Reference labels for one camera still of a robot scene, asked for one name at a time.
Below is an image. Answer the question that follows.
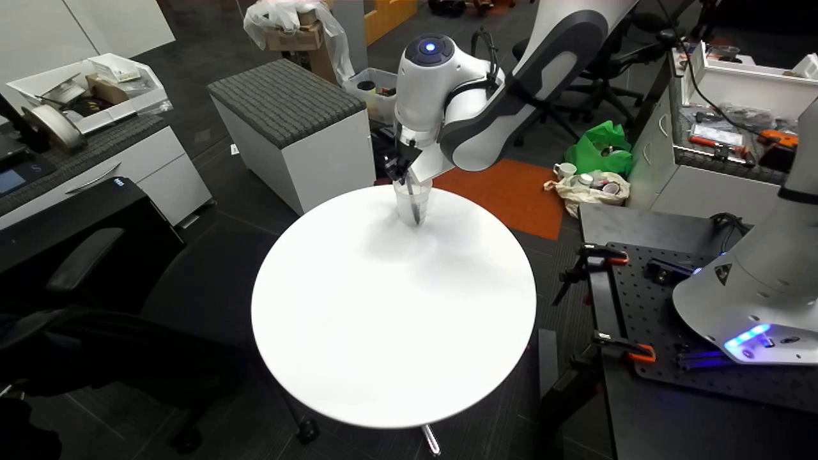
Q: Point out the white plastic bag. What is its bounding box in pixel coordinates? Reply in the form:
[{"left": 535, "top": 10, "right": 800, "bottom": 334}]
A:
[{"left": 239, "top": 0, "right": 356, "bottom": 83}]

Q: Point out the clear plastic bin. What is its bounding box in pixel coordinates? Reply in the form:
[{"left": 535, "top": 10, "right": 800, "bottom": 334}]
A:
[{"left": 343, "top": 64, "right": 404, "bottom": 123}]

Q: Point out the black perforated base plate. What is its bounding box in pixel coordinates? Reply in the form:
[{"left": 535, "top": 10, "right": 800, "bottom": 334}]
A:
[{"left": 584, "top": 240, "right": 818, "bottom": 415}]

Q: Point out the green plastic bag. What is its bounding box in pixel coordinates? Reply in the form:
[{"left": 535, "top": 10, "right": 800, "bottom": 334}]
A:
[{"left": 564, "top": 118, "right": 637, "bottom": 179}]

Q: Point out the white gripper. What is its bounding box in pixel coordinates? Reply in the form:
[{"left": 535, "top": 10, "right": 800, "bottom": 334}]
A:
[{"left": 395, "top": 137, "right": 454, "bottom": 185}]

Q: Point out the orange floor mat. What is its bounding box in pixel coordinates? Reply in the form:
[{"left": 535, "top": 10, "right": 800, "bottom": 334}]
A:
[{"left": 423, "top": 156, "right": 568, "bottom": 243}]

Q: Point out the white cabinet with grey cushion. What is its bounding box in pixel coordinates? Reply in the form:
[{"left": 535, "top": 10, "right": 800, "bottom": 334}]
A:
[{"left": 205, "top": 55, "right": 379, "bottom": 214}]

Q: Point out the white equipment cart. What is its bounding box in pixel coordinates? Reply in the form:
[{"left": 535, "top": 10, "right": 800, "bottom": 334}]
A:
[{"left": 628, "top": 36, "right": 818, "bottom": 234}]

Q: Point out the white table leg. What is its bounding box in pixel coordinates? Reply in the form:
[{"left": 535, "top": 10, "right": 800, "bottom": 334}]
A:
[{"left": 418, "top": 421, "right": 444, "bottom": 460}]

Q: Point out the clear plastic cup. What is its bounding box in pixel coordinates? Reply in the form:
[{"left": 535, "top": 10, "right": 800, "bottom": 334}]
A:
[{"left": 391, "top": 174, "right": 435, "bottom": 226}]

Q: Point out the yellow cabinet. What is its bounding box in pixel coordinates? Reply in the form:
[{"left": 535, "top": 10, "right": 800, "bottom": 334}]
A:
[{"left": 363, "top": 0, "right": 421, "bottom": 45}]

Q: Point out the orange tool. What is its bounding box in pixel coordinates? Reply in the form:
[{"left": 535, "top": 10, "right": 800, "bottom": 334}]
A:
[{"left": 756, "top": 124, "right": 813, "bottom": 152}]

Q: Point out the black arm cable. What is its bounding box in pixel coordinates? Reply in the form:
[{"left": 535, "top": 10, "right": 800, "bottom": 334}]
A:
[{"left": 454, "top": 59, "right": 532, "bottom": 110}]

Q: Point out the white tray with clutter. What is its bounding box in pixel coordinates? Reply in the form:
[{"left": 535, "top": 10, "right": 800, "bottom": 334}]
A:
[{"left": 2, "top": 51, "right": 173, "bottom": 137}]

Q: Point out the black padded office chair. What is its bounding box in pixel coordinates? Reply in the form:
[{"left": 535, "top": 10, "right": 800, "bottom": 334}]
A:
[{"left": 0, "top": 177, "right": 283, "bottom": 454}]

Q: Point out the orange handled clamp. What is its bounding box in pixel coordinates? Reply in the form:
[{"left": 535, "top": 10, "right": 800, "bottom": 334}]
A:
[
  {"left": 559, "top": 240, "right": 633, "bottom": 307},
  {"left": 591, "top": 329, "right": 658, "bottom": 368}
]

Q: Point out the crumpled beige bag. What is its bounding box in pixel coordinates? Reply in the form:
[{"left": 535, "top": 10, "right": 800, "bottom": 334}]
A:
[{"left": 545, "top": 160, "right": 633, "bottom": 217}]

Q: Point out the white tape roll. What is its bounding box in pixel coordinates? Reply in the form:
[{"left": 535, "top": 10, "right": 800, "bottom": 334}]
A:
[{"left": 22, "top": 100, "right": 87, "bottom": 152}]

